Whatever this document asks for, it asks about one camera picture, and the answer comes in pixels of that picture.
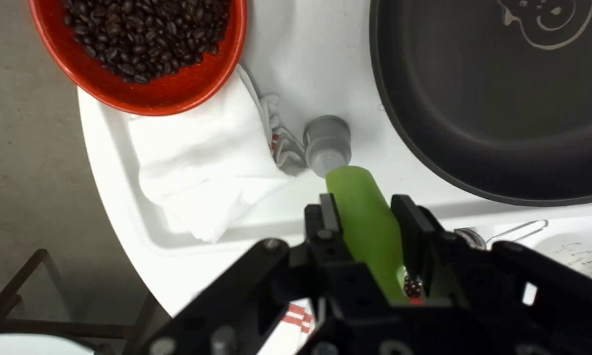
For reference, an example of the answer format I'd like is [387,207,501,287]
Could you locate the grey capped shaker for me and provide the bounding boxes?
[302,114,353,177]

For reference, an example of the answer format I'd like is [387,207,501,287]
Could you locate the white plastic tray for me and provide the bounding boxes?
[77,0,592,317]

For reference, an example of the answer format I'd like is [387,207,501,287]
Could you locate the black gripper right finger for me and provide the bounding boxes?
[391,193,452,297]

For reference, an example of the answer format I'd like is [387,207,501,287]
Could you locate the white seat wooden chair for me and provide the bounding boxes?
[0,246,160,355]

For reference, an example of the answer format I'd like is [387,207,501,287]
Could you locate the white red striped packet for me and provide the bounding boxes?
[255,297,322,355]

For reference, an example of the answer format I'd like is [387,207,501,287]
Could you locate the black frying pan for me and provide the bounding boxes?
[369,0,592,207]

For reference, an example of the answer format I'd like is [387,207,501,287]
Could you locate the wire handled steel utensil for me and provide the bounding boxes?
[452,216,549,252]

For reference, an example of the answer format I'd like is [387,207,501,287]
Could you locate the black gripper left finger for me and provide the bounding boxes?
[302,193,344,252]

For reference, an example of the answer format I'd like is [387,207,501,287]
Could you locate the white cloth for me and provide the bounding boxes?
[126,84,292,244]

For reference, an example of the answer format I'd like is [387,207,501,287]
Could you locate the clear plastic measuring cup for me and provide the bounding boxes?
[545,228,592,282]

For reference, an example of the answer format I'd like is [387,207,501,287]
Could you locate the red bowl of coffee beans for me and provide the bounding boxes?
[28,0,249,118]

